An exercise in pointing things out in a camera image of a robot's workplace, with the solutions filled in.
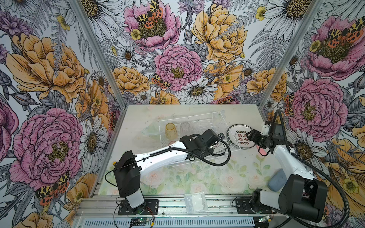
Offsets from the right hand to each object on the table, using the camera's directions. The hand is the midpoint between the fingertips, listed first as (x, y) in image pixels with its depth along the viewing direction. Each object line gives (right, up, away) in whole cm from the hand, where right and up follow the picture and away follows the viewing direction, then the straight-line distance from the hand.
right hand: (250, 139), depth 87 cm
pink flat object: (+1, -4, -11) cm, 12 cm away
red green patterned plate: (-3, -1, +13) cm, 13 cm away
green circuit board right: (+1, -38, -15) cm, 40 cm away
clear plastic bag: (-33, -34, -8) cm, 48 cm away
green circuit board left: (-61, -38, -16) cm, 73 cm away
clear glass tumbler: (-39, +6, +8) cm, 40 cm away
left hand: (-29, -2, -7) cm, 30 cm away
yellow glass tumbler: (-48, +3, +8) cm, 49 cm away
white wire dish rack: (-30, +9, +13) cm, 34 cm away
